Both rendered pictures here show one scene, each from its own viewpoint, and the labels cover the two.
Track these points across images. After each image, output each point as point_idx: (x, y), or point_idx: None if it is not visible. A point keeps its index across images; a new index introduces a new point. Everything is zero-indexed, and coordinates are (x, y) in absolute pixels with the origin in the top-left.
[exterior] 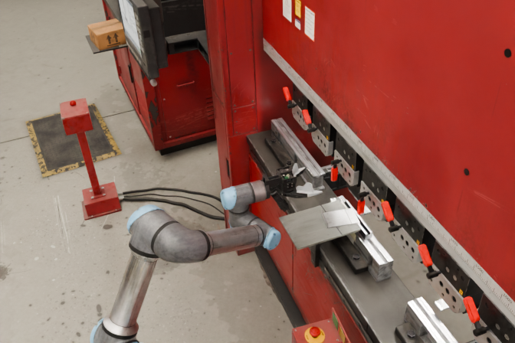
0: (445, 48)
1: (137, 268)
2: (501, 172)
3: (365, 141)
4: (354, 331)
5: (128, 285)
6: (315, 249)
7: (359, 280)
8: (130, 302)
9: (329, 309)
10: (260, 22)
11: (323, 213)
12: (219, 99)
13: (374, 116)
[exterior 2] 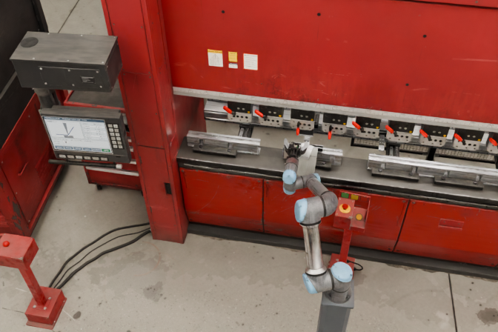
0: (386, 43)
1: (317, 232)
2: (427, 76)
3: (324, 101)
4: None
5: (317, 244)
6: None
7: (334, 170)
8: (321, 250)
9: None
10: (170, 78)
11: None
12: (153, 146)
13: (331, 87)
